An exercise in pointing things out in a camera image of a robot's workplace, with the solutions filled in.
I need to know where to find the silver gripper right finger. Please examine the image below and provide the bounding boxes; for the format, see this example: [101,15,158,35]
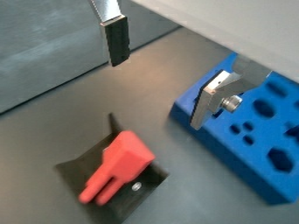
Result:
[190,55,272,130]

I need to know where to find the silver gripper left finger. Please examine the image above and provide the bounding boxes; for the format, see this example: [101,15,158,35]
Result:
[88,0,129,67]

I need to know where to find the red three prong object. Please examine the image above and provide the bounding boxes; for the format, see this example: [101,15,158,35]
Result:
[78,130,154,206]

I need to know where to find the black curved fixture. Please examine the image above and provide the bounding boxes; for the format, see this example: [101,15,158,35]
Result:
[56,115,168,224]

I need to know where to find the blue shape sorter block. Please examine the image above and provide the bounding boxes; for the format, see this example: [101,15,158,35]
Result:
[170,53,299,205]

